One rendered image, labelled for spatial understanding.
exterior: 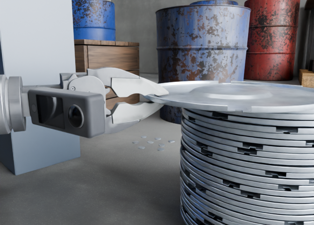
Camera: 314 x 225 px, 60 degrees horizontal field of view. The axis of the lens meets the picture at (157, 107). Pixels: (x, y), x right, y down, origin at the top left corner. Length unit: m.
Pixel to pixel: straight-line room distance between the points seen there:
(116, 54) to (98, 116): 0.92
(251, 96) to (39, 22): 0.54
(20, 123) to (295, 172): 0.35
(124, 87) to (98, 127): 0.10
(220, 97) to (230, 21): 0.76
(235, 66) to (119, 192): 0.75
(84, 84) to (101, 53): 0.77
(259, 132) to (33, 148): 0.57
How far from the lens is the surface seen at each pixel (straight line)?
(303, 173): 0.41
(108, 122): 0.38
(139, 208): 0.57
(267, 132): 0.40
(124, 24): 4.53
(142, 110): 0.39
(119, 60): 1.22
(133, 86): 0.38
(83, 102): 0.29
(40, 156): 0.79
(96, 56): 1.10
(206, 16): 1.11
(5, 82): 0.38
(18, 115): 0.36
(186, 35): 1.11
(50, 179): 0.73
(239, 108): 0.33
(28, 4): 0.75
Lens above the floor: 0.30
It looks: 11 degrees down
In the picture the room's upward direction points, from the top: straight up
